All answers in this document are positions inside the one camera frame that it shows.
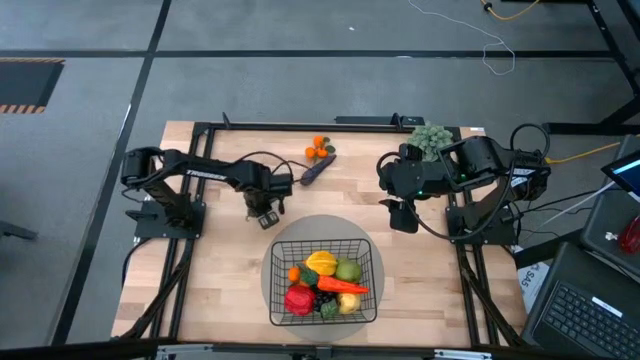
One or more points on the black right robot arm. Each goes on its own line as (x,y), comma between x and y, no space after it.
(480,155)

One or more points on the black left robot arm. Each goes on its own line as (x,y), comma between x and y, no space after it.
(210,172)

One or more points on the green pear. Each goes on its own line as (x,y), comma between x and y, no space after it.
(349,271)

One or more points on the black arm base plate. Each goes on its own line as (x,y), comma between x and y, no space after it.
(150,230)
(455,220)

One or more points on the tablet with blue screen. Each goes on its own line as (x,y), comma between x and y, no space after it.
(627,172)

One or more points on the orange tangerine cluster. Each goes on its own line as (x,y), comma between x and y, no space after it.
(294,274)
(318,141)

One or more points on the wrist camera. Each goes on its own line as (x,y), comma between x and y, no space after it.
(268,220)
(405,217)

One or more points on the black desk stand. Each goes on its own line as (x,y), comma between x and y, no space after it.
(590,128)

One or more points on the red bell pepper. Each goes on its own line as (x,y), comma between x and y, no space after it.
(299,300)

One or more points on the orange-red carrot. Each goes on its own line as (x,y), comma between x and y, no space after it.
(340,285)

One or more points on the purple eggplant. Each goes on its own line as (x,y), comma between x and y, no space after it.
(316,171)

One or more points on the silver mount bar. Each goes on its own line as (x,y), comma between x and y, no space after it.
(200,350)

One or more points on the yellow starfruit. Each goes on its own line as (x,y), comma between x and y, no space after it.
(322,262)

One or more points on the black hazard-striped floor mat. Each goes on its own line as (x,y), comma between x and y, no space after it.
(25,82)

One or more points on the black laptop with keyboard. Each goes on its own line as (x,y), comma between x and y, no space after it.
(590,320)

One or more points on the black chair leg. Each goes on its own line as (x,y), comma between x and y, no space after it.
(15,231)

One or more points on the small green vegetable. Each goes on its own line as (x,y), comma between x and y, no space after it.
(329,310)

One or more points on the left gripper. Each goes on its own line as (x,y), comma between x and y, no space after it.
(267,187)

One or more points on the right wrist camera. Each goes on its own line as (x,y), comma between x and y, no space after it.
(405,217)

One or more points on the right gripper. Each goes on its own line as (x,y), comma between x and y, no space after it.
(405,175)

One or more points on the yellow lemon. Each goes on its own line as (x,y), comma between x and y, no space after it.
(349,303)

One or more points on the grey closed laptop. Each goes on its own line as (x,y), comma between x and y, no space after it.
(605,220)

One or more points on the black aluminium table frame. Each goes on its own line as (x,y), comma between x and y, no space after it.
(300,126)

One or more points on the black bar on frame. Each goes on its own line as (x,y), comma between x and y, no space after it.
(370,120)

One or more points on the round grey mat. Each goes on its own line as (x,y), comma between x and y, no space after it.
(320,227)

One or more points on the red object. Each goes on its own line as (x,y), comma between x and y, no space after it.
(632,237)

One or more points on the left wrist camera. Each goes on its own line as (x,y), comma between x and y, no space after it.
(268,220)

